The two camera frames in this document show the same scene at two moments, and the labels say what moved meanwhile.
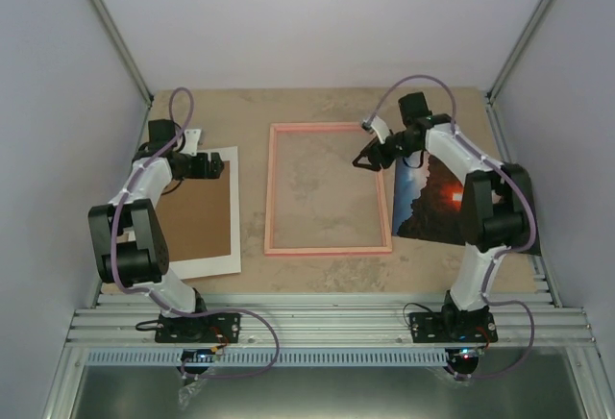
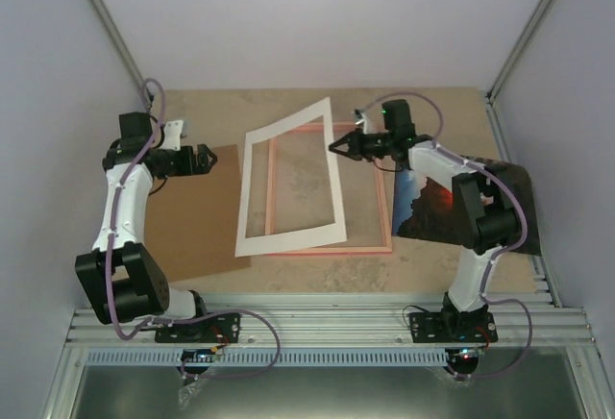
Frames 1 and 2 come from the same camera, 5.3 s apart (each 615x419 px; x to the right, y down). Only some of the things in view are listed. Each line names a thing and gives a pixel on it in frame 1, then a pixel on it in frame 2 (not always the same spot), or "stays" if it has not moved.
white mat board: [222, 265] -> [295, 238]
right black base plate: [454, 327] stays
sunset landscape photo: [428, 201] stays
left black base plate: [217, 328] stays
